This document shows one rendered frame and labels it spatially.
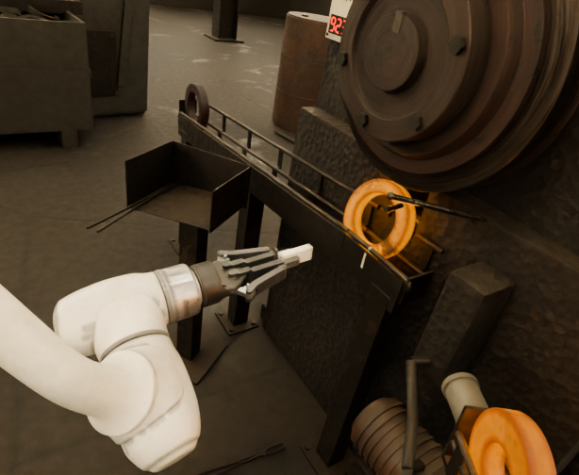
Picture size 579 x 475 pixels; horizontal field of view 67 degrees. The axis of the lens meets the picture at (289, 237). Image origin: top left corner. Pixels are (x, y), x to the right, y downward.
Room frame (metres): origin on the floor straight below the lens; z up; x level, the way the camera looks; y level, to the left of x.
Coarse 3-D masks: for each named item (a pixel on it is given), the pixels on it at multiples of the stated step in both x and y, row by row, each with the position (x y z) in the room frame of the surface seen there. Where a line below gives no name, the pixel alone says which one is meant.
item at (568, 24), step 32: (576, 0) 0.65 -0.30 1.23; (576, 32) 0.64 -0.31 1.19; (544, 64) 0.66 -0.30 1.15; (576, 64) 0.66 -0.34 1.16; (544, 96) 0.64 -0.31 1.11; (352, 128) 0.93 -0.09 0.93; (512, 128) 0.66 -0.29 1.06; (544, 128) 0.66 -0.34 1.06; (480, 160) 0.68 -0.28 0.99; (512, 160) 0.65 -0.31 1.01
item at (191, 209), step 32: (128, 160) 1.01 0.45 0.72; (160, 160) 1.14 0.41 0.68; (192, 160) 1.17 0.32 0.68; (224, 160) 1.14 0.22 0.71; (128, 192) 1.01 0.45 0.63; (192, 192) 1.13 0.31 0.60; (224, 192) 0.98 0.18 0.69; (192, 224) 0.95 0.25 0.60; (192, 256) 1.02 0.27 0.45; (192, 320) 1.02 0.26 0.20; (192, 352) 1.03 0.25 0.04
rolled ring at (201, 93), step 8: (192, 88) 1.69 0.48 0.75; (200, 88) 1.67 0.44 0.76; (192, 96) 1.74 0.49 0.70; (200, 96) 1.64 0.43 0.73; (192, 104) 1.75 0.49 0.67; (200, 104) 1.63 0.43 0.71; (208, 104) 1.64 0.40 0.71; (192, 112) 1.74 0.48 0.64; (200, 112) 1.63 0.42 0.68; (208, 112) 1.63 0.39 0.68; (200, 120) 1.62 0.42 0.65; (200, 128) 1.64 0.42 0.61
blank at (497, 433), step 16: (480, 416) 0.42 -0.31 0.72; (496, 416) 0.39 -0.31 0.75; (512, 416) 0.38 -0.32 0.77; (480, 432) 0.40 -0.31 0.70; (496, 432) 0.38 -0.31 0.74; (512, 432) 0.36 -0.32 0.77; (528, 432) 0.35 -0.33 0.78; (480, 448) 0.39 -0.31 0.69; (496, 448) 0.38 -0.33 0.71; (512, 448) 0.34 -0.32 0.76; (528, 448) 0.33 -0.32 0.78; (544, 448) 0.33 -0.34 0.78; (480, 464) 0.37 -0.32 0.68; (496, 464) 0.37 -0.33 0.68; (512, 464) 0.33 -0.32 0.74; (528, 464) 0.32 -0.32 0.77; (544, 464) 0.32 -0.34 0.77
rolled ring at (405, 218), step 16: (368, 192) 0.92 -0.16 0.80; (384, 192) 0.89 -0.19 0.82; (400, 192) 0.87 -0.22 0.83; (352, 208) 0.93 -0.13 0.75; (400, 208) 0.84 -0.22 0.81; (352, 224) 0.90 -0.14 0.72; (400, 224) 0.82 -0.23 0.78; (368, 240) 0.88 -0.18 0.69; (384, 240) 0.83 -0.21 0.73; (400, 240) 0.80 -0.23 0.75; (384, 256) 0.81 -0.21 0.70
